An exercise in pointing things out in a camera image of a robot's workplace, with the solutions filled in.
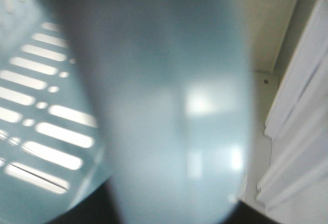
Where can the light blue plastic basket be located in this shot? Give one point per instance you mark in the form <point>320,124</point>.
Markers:
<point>151,98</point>

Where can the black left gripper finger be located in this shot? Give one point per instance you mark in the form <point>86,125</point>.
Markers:
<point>244,214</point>

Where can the white metal shelving unit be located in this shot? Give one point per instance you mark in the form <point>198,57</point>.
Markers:
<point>286,180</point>

